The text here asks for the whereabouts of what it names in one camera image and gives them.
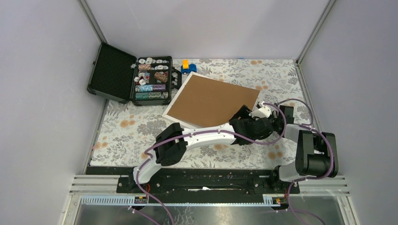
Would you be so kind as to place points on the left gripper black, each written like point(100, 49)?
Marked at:
point(244, 112)

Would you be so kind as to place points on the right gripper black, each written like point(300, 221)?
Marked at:
point(272, 116)

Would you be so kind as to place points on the white picture frame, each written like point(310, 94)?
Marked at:
point(174, 105)

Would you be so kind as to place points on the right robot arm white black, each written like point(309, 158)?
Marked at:
point(316, 153)

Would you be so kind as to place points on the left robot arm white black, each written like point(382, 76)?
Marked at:
point(172, 143)

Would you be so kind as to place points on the blue yellow toy truck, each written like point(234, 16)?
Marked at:
point(187, 67)

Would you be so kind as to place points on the black poker chip case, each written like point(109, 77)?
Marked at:
point(124, 78)

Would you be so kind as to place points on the white slotted cable duct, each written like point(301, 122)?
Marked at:
point(184, 199)

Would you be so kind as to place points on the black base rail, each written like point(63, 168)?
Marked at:
point(187, 180)

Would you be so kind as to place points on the right aluminium corner post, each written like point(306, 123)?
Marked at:
point(324, 15)

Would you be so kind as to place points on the aluminium corner post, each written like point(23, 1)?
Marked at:
point(324, 15)
point(92, 20)

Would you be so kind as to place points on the left aluminium corner post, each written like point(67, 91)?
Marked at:
point(92, 20)

